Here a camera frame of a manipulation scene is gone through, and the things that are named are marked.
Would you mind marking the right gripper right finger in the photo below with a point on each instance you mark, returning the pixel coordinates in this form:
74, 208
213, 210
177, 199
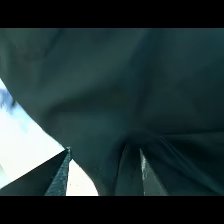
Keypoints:
155, 183

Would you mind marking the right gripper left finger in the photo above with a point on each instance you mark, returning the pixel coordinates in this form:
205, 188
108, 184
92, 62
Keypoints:
50, 176

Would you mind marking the black garment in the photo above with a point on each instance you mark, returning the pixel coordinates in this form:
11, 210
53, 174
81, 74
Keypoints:
133, 86

